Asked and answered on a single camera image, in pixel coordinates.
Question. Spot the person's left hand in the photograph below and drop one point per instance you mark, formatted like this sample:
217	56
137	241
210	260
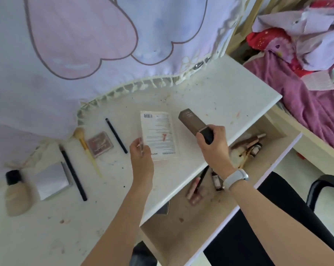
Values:
142	163

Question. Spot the black eyeliner pencils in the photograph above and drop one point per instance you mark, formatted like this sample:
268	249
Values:
203	177

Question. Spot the beige foundation bottle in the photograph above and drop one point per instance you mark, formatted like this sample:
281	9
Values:
17	196

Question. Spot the person's right forearm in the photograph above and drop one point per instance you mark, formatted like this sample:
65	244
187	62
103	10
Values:
280	224

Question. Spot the lilac clothing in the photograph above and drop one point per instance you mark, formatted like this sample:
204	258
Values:
316	38

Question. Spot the person's right hand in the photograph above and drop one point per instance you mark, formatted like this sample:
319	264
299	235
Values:
219	155

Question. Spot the wooden drawer lilac front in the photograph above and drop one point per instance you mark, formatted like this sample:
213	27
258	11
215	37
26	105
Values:
189	232

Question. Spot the black eyeliner pencil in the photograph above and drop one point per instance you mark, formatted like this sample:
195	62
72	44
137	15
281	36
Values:
72	173

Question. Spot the cream gold tube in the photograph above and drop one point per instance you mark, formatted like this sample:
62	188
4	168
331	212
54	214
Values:
253	144

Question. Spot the small red object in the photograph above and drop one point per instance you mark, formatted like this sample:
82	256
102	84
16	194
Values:
300	156

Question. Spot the white table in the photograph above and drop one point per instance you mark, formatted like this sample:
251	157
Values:
211	94

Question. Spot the dark foundation box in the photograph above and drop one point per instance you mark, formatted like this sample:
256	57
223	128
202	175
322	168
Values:
190	120

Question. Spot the small brown bottle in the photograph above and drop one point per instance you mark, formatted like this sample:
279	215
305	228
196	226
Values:
256	149

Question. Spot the person's left forearm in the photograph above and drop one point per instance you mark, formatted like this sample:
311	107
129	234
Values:
119	227

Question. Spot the black pen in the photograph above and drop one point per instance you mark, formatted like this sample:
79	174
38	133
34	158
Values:
116	135

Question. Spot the paper instruction sheet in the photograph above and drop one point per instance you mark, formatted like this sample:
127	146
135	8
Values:
161	130

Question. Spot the small red blush palette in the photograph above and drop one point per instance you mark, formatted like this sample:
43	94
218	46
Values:
100	144

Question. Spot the silver square palette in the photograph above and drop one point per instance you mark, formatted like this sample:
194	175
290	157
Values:
51	181

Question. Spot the wooden bed frame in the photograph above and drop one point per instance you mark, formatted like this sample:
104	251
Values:
308	146

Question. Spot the white powder puff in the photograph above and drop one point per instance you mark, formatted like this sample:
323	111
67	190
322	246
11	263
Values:
236	156

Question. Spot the white smartwatch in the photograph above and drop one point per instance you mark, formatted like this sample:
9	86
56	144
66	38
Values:
233	178

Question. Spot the small black white bottle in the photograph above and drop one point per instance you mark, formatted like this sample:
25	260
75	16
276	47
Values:
216	181

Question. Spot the magenta bed sheet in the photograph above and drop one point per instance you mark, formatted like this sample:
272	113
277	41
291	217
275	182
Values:
308	108

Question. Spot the pink lip gloss tube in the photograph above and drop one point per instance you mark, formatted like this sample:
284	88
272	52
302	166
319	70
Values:
193	191

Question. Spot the person's blue jeans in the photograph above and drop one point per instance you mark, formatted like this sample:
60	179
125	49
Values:
143	254

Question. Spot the lilac cartoon cloth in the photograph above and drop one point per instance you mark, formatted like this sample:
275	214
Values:
72	38

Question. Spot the red pink patterned garment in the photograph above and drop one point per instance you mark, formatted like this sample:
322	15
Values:
266	38

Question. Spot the black office chair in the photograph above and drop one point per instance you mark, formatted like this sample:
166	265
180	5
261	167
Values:
289	196

